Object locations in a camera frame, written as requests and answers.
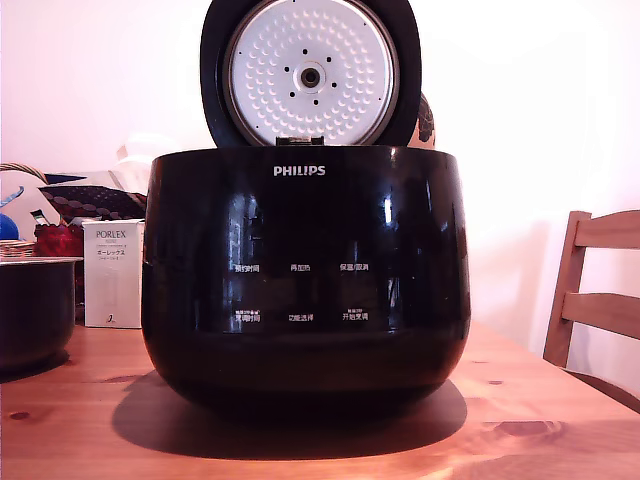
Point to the patterned round vase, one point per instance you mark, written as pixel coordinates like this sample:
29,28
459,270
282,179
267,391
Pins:
424,120

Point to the wicker basket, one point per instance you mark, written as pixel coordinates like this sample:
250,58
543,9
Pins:
17,248

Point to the black Philips rice cooker body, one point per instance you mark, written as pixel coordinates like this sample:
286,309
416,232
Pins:
310,225

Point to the red crinkled packet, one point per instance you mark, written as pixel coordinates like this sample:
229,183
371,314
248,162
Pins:
57,240

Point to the white Porlex box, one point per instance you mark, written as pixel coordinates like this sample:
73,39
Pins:
112,280

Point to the blue ball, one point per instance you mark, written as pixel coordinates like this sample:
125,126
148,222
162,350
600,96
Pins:
6,227

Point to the black rice cooker lid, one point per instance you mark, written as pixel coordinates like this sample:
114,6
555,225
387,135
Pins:
310,75

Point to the wooden chair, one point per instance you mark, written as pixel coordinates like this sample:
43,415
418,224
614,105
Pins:
600,305

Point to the white paper bag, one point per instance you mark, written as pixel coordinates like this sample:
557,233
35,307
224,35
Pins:
131,165

